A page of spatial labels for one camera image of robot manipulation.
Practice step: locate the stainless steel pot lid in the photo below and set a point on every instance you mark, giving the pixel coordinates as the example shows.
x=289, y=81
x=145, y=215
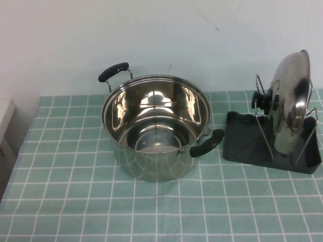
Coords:
x=290, y=113

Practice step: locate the green checked tablecloth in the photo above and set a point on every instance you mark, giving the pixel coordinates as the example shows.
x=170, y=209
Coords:
x=176, y=214

